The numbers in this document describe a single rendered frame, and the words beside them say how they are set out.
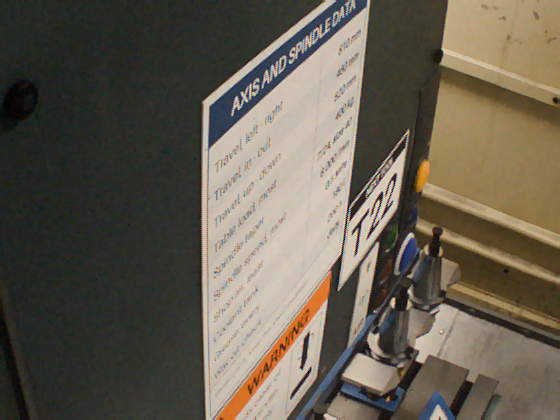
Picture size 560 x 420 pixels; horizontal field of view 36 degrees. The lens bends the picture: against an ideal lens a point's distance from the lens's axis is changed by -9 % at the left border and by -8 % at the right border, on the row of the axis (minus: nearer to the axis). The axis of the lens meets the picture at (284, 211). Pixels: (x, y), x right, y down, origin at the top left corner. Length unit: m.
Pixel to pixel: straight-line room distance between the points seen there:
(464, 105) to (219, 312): 1.12
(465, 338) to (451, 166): 0.35
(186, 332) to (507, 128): 1.14
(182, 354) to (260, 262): 0.07
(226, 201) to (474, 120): 1.15
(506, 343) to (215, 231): 1.38
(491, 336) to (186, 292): 1.38
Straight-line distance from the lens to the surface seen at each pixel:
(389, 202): 0.65
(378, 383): 1.13
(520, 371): 1.73
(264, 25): 0.37
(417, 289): 1.23
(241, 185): 0.40
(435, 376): 1.58
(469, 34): 1.45
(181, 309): 0.40
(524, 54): 1.43
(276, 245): 0.47
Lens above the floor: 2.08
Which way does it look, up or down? 40 degrees down
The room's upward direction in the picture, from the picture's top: 4 degrees clockwise
